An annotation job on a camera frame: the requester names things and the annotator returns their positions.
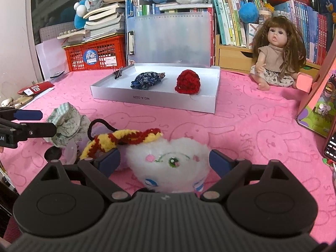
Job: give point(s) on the clear plastic hair clip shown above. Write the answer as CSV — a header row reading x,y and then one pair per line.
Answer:
x,y
70,149

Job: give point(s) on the translucent plastic file case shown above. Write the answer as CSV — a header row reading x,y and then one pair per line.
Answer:
x,y
168,39

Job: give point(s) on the black smartphone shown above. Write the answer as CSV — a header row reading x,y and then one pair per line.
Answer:
x,y
331,147

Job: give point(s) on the row of books behind case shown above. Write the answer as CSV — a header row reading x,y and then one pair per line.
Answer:
x,y
141,9

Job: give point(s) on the green checkered cloth scrunchie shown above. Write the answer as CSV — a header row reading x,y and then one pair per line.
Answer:
x,y
68,120

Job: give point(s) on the black binder clip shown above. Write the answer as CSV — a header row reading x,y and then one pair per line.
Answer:
x,y
118,73

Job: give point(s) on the pink foam block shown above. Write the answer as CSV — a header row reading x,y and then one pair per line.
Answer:
x,y
304,82

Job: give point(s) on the dark blue patterned scrunchie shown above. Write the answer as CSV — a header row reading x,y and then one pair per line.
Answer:
x,y
145,80

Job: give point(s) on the small black device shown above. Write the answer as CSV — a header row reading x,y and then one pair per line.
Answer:
x,y
57,74

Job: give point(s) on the red crocheted hat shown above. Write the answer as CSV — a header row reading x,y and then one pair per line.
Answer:
x,y
187,82

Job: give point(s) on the pink rabbit-print blanket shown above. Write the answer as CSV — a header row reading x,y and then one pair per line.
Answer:
x,y
249,136

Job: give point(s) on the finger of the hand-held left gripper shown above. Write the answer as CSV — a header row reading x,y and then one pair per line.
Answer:
x,y
36,131
27,115

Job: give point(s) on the brown-haired baby doll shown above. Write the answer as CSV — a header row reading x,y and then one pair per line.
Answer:
x,y
274,52

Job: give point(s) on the black round disc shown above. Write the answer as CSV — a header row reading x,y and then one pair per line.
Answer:
x,y
53,153

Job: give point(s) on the red paper packet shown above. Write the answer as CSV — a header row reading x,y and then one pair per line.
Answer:
x,y
36,88

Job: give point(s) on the small white shell ornament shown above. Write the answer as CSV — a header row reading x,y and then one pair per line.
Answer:
x,y
6,101

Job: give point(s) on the blue white cat plush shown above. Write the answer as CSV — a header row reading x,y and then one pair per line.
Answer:
x,y
78,15

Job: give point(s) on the wooden desk shelf with drawer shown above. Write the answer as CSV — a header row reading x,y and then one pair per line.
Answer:
x,y
233,56

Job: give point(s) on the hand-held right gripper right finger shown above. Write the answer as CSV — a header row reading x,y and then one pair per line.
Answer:
x,y
218,160

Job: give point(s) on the grey grid cutting mat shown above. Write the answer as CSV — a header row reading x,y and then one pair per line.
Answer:
x,y
50,34

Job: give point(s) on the stack of worn books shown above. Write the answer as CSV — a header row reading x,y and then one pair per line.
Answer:
x,y
105,23

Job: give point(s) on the white fluffy plush face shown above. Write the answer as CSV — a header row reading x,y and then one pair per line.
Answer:
x,y
162,151

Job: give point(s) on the row of blue red books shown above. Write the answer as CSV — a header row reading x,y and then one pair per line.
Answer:
x,y
309,29

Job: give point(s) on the red plastic crate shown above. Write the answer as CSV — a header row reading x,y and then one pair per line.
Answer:
x,y
105,53

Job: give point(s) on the pink toy package box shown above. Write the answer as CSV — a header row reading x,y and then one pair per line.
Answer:
x,y
319,105

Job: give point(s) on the white cardboard box tray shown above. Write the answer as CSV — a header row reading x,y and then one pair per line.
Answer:
x,y
157,101

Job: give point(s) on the large blue plush toy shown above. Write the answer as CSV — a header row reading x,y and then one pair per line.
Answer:
x,y
248,11

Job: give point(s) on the red yellow striped scarf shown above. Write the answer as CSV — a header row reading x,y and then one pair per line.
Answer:
x,y
126,136

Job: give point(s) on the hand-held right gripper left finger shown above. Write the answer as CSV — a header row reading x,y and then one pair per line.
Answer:
x,y
109,160

